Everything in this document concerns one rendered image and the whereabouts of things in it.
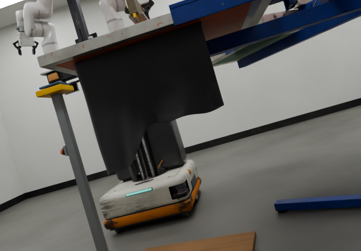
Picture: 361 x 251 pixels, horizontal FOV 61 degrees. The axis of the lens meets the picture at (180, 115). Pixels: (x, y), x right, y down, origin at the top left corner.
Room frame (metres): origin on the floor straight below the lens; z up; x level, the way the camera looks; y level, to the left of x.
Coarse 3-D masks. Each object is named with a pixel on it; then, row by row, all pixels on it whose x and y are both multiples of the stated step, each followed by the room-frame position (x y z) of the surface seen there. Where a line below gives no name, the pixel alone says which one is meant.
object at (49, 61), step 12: (252, 12) 1.16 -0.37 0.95; (144, 24) 1.01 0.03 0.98; (156, 24) 1.01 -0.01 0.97; (168, 24) 1.00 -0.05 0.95; (108, 36) 1.02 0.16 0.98; (120, 36) 1.02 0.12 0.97; (132, 36) 1.02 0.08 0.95; (144, 36) 1.05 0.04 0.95; (72, 48) 1.04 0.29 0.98; (84, 48) 1.03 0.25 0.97; (96, 48) 1.03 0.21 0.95; (48, 60) 1.05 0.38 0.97; (60, 60) 1.04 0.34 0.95; (72, 72) 1.25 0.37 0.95
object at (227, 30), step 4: (236, 24) 1.27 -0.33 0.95; (240, 24) 1.29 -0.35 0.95; (224, 28) 1.28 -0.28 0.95; (228, 28) 1.30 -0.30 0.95; (232, 28) 1.32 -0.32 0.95; (236, 28) 1.35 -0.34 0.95; (240, 28) 1.37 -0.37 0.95; (212, 32) 1.28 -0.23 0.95; (216, 32) 1.31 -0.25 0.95; (220, 32) 1.33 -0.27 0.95; (224, 32) 1.35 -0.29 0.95; (228, 32) 1.37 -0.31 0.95; (232, 32) 1.40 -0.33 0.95; (204, 36) 1.31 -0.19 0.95; (208, 36) 1.33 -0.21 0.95; (212, 36) 1.35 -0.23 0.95; (216, 36) 1.38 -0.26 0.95; (220, 36) 1.40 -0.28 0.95
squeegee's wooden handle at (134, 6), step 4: (128, 0) 1.12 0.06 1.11; (132, 0) 1.12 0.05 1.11; (136, 0) 1.18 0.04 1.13; (128, 4) 1.12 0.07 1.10; (132, 4) 1.12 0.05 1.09; (136, 4) 1.14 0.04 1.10; (128, 8) 1.12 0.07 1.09; (132, 8) 1.12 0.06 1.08; (136, 8) 1.12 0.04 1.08; (140, 8) 1.22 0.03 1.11; (132, 12) 1.12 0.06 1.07; (136, 12) 1.12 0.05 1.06; (144, 12) 1.29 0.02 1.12; (132, 16) 1.15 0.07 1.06
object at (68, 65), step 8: (232, 8) 1.02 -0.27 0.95; (240, 8) 1.05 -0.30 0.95; (248, 8) 1.08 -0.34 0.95; (208, 16) 1.04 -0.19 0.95; (216, 16) 1.07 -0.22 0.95; (224, 16) 1.09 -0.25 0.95; (232, 16) 1.12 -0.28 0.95; (240, 16) 1.16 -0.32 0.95; (184, 24) 1.05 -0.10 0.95; (208, 24) 1.14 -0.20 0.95; (216, 24) 1.17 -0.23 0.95; (224, 24) 1.21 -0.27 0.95; (232, 24) 1.25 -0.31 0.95; (160, 32) 1.06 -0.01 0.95; (208, 32) 1.26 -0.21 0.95; (136, 40) 1.07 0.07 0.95; (112, 48) 1.08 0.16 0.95; (88, 56) 1.10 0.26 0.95; (64, 64) 1.11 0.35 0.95; (72, 64) 1.14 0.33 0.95
